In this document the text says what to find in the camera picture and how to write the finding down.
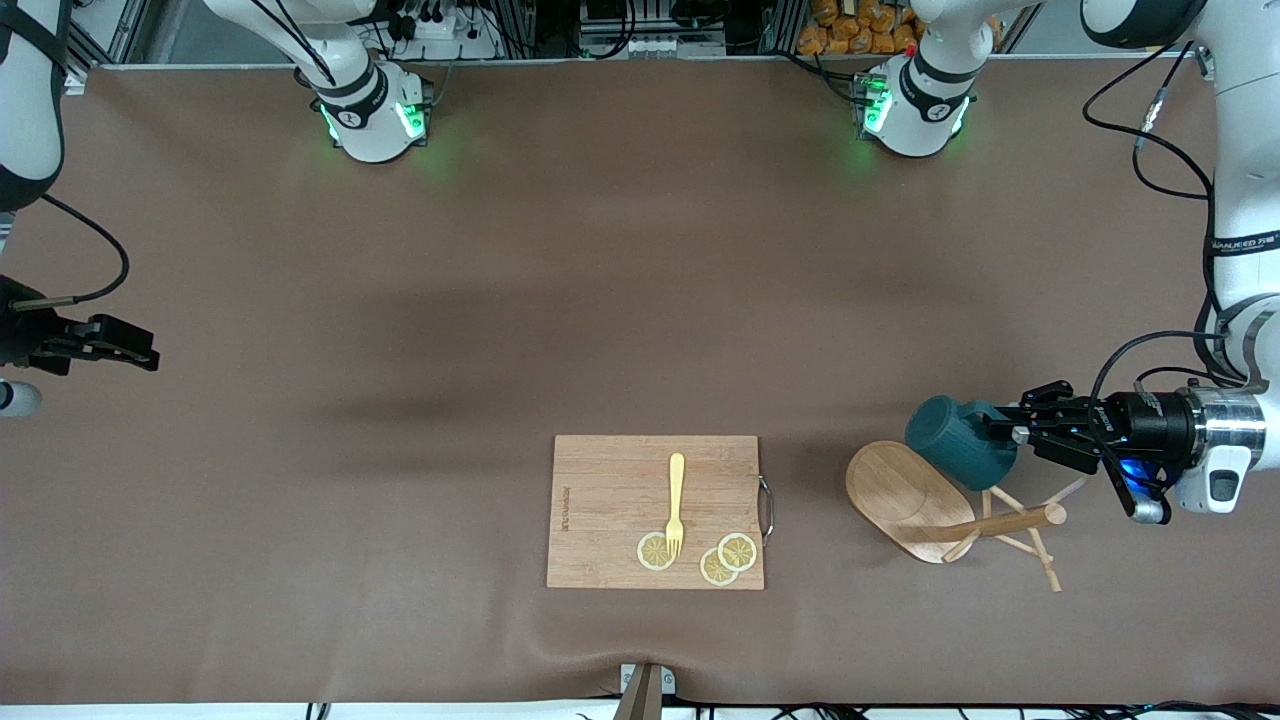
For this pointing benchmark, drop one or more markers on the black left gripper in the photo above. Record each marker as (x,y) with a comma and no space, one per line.
(1150,421)

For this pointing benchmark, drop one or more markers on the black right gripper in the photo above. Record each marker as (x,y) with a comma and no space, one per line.
(22,337)

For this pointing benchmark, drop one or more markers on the teal cup yellow inside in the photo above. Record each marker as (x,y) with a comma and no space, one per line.
(950,440)

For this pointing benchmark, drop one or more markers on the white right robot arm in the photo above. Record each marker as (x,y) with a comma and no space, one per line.
(25,100)

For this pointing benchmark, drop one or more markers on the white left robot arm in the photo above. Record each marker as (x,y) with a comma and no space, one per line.
(1245,150)

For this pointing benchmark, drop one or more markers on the wooden mug rack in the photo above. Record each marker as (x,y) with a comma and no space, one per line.
(900,500)

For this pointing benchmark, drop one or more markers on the brown table mat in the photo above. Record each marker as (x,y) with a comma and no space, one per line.
(400,500)

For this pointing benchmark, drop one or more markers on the lemon slice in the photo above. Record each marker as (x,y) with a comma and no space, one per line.
(714,570)
(653,553)
(740,550)

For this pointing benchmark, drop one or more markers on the yellow plastic fork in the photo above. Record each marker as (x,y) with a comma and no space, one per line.
(677,480)

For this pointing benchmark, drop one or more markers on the white power strip with plugs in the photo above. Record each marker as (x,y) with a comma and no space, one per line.
(440,30)

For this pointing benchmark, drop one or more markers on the wooden cutting board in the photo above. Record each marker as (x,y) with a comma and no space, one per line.
(610,500)

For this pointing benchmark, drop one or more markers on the white socket row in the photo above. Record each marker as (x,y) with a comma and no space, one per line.
(660,46)

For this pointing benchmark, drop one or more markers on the grey metal camera mount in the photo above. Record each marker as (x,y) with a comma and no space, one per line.
(645,690)

